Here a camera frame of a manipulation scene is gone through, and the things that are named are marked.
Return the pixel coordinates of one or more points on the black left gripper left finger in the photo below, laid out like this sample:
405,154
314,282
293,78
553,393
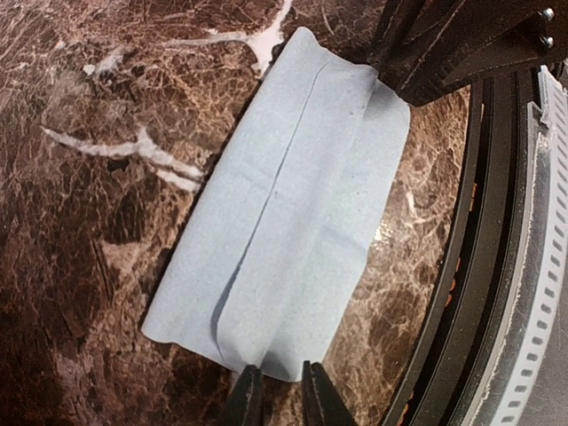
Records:
244,406

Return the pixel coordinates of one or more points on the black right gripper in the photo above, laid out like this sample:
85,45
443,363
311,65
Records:
426,50

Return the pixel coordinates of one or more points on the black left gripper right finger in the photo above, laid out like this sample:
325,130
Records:
322,404

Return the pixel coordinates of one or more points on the blue cleaning cloth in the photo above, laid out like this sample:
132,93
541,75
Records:
278,240

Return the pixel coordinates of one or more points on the white slotted cable duct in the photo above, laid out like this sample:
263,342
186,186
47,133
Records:
523,335

